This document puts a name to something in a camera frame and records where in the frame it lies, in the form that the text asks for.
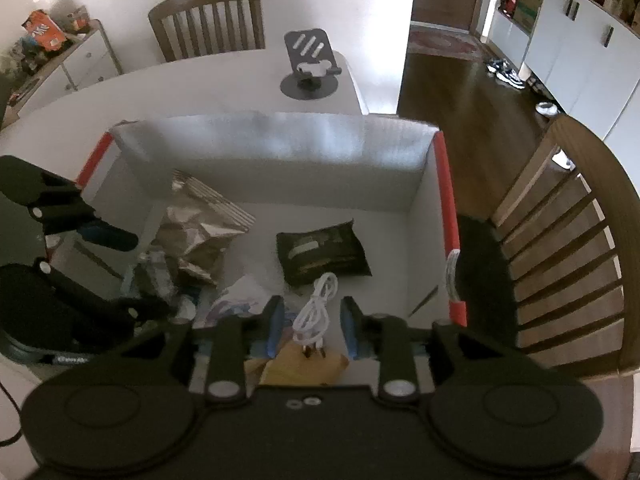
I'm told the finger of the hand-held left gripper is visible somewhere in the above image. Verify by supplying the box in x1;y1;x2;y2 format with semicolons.
0;156;139;252
35;260;171;323

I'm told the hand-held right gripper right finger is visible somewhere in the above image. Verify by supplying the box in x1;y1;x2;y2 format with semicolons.
340;296;536;405

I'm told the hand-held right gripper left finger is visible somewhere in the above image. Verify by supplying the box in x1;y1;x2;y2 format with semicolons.
97;296;287;405

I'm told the white and blue tissue pack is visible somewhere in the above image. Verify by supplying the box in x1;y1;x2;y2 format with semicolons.
122;250;196;321

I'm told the white cable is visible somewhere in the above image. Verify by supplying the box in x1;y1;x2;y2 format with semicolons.
292;272;339;356

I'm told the tan hamster toy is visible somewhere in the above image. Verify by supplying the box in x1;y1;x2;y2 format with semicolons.
259;342;349;387

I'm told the plush toy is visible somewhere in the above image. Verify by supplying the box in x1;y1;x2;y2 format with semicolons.
207;275;286;331

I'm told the black wipes packet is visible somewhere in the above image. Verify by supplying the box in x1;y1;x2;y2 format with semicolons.
276;219;372;287

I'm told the silver foil bag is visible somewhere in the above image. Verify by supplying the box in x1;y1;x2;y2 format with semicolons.
155;169;257;287

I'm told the red cardboard box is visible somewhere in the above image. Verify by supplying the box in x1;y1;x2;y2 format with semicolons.
75;112;471;391

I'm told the white marble desktop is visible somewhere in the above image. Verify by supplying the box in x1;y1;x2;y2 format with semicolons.
0;50;371;411

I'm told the white side cabinet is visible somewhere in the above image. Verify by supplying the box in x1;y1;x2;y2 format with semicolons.
0;20;123;131

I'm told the orange snack bag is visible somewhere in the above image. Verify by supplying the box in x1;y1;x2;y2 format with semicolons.
21;9;68;51

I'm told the black phone stand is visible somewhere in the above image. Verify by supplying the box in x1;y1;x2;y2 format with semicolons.
280;29;344;101

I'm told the red patterned rug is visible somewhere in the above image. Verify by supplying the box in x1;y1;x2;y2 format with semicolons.
407;30;481;58

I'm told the cardboard carton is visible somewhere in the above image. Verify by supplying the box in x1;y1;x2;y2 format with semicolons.
515;0;543;26

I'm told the white wall cabinet unit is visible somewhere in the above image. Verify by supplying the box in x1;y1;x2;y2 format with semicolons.
487;0;640;141

